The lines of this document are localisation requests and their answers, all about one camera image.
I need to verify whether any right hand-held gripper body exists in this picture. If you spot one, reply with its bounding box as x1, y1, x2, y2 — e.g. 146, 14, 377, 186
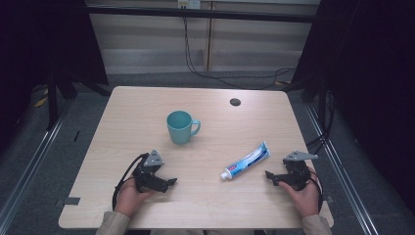
280, 150, 319, 192

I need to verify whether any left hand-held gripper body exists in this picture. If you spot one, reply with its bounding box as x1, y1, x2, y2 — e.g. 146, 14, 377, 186
131, 149, 164, 194

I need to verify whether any white blue toothpaste tube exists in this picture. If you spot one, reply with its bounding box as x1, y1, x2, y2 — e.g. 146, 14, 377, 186
220, 140, 272, 181

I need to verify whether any teal ceramic mug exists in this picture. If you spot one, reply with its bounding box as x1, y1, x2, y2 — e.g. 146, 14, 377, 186
165, 110, 202, 146

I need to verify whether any person's right hand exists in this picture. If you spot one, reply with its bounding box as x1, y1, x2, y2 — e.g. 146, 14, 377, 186
278, 175, 323, 219

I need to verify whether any person's left hand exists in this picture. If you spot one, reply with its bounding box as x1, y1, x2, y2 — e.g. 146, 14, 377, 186
114, 177, 155, 218

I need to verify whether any black curtain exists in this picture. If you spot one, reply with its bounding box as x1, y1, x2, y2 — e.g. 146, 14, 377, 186
0, 0, 110, 145
290, 0, 415, 213

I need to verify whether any black metal stand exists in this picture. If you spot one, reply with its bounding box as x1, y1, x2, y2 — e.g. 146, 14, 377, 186
46, 63, 61, 131

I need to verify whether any yellow floor scrap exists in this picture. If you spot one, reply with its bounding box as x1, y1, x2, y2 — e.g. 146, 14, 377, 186
33, 95, 49, 109

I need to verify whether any black horizontal bar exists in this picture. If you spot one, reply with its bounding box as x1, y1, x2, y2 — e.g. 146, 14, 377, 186
85, 5, 320, 24

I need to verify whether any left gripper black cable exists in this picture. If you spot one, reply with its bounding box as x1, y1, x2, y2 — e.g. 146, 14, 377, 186
112, 152, 150, 212

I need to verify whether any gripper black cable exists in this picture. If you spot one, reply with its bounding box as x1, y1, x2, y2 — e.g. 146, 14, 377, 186
306, 165, 325, 213
112, 152, 150, 212

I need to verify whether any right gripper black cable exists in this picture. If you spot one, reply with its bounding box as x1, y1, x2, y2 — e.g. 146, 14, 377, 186
306, 165, 325, 213

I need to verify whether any metal floor rail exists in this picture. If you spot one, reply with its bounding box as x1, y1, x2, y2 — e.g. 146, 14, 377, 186
0, 97, 72, 227
304, 103, 380, 235

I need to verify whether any black cable bundle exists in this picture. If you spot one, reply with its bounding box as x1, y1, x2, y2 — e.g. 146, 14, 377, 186
305, 89, 338, 155

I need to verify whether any black wall cable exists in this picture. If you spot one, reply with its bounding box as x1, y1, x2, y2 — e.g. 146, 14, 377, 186
182, 16, 297, 91

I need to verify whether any white wall outlet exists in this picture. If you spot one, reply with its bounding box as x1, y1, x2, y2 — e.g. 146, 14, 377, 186
177, 0, 202, 10

